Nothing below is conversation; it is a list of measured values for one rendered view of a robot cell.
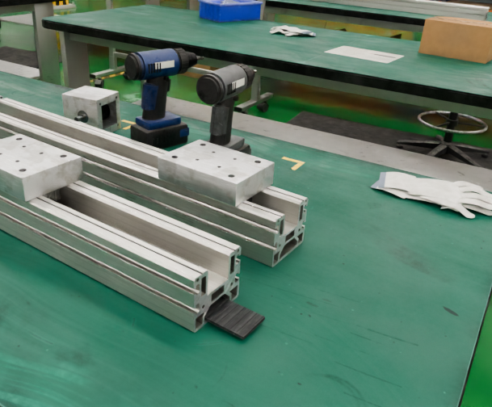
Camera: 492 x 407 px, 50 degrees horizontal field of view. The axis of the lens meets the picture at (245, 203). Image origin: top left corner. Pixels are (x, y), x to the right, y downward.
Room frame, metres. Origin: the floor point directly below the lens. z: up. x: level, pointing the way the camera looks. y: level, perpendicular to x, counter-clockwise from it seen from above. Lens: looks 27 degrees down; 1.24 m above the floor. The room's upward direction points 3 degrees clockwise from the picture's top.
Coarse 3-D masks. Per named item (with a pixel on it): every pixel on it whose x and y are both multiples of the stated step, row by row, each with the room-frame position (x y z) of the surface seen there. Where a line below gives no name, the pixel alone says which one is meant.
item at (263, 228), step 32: (0, 128) 1.06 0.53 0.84; (32, 128) 1.01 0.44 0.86; (64, 128) 1.05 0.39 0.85; (96, 128) 1.03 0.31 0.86; (96, 160) 0.89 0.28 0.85; (128, 160) 0.88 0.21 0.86; (128, 192) 0.85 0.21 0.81; (160, 192) 0.81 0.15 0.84; (192, 192) 0.77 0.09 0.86; (288, 192) 0.78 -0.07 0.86; (192, 224) 0.77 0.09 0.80; (224, 224) 0.74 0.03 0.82; (256, 224) 0.71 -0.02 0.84; (288, 224) 0.74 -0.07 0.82; (256, 256) 0.70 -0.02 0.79
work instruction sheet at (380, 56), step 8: (336, 48) 2.51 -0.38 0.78; (344, 48) 2.52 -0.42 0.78; (352, 48) 2.53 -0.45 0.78; (360, 48) 2.54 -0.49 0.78; (352, 56) 2.36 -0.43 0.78; (360, 56) 2.37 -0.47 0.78; (368, 56) 2.38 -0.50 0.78; (376, 56) 2.39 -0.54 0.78; (384, 56) 2.40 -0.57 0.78; (392, 56) 2.41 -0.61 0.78; (400, 56) 2.43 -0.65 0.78
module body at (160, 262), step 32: (0, 192) 0.74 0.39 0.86; (64, 192) 0.77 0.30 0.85; (96, 192) 0.74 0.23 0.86; (0, 224) 0.75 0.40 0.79; (32, 224) 0.70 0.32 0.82; (64, 224) 0.66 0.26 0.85; (96, 224) 0.64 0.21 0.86; (128, 224) 0.69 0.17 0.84; (160, 224) 0.65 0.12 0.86; (64, 256) 0.66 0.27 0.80; (96, 256) 0.62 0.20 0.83; (128, 256) 0.59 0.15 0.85; (160, 256) 0.57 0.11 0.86; (192, 256) 0.62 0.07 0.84; (224, 256) 0.59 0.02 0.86; (128, 288) 0.59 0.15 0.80; (160, 288) 0.56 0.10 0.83; (192, 288) 0.53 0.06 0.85; (224, 288) 0.58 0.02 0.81; (192, 320) 0.53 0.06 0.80
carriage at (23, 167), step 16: (0, 144) 0.82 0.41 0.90; (16, 144) 0.82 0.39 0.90; (32, 144) 0.83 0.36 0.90; (0, 160) 0.75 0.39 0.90; (16, 160) 0.76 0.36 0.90; (32, 160) 0.76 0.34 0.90; (48, 160) 0.76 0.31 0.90; (64, 160) 0.77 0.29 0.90; (80, 160) 0.78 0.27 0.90; (0, 176) 0.72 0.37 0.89; (16, 176) 0.70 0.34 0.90; (32, 176) 0.71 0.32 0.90; (48, 176) 0.73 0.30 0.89; (64, 176) 0.76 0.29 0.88; (80, 176) 0.78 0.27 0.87; (16, 192) 0.70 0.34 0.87; (32, 192) 0.71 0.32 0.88; (48, 192) 0.73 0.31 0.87
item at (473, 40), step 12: (432, 24) 2.51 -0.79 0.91; (444, 24) 2.48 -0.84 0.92; (456, 24) 2.46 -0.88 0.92; (468, 24) 2.43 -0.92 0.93; (480, 24) 2.46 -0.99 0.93; (396, 36) 4.26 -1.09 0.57; (432, 36) 2.50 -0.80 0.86; (444, 36) 2.47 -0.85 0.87; (456, 36) 2.45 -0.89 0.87; (468, 36) 2.42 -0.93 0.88; (480, 36) 2.39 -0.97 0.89; (420, 48) 2.53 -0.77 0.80; (432, 48) 2.50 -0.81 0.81; (444, 48) 2.47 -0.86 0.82; (456, 48) 2.44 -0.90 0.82; (468, 48) 2.41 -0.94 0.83; (480, 48) 2.39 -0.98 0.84; (468, 60) 2.41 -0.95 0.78; (480, 60) 2.38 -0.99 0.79
